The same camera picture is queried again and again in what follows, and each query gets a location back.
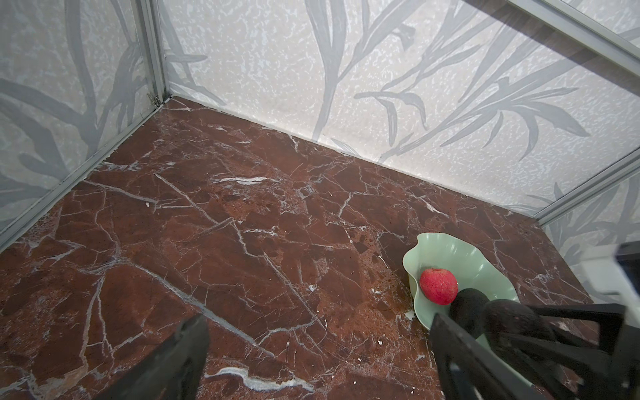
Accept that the green scalloped fruit bowl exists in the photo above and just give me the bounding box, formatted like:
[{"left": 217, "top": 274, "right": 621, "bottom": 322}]
[{"left": 403, "top": 233, "right": 519, "bottom": 349}]

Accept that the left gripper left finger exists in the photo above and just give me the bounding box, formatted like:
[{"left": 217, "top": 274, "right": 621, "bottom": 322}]
[{"left": 97, "top": 314, "right": 210, "bottom": 399}]

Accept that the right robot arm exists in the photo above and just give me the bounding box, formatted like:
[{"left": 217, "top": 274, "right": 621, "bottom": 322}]
[{"left": 580, "top": 241, "right": 639, "bottom": 328}]

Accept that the red fake fruit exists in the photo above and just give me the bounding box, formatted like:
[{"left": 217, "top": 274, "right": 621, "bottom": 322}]
[{"left": 418, "top": 268, "right": 458, "bottom": 306}]

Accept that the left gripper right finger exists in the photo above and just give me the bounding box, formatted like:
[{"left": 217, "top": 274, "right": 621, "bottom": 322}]
[{"left": 429, "top": 303, "right": 639, "bottom": 399}]

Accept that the dark avocado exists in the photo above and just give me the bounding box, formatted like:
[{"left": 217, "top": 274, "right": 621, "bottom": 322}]
[{"left": 448, "top": 288, "right": 557, "bottom": 369}]

